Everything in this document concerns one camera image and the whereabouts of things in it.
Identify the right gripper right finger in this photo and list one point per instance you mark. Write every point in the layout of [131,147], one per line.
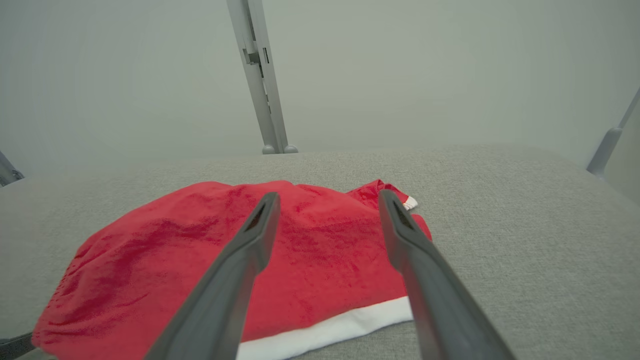
[435,295]

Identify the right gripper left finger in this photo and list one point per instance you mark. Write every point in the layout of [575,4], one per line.
[225,295]

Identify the red white sports jersey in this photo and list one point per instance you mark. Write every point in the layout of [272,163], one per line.
[325,260]

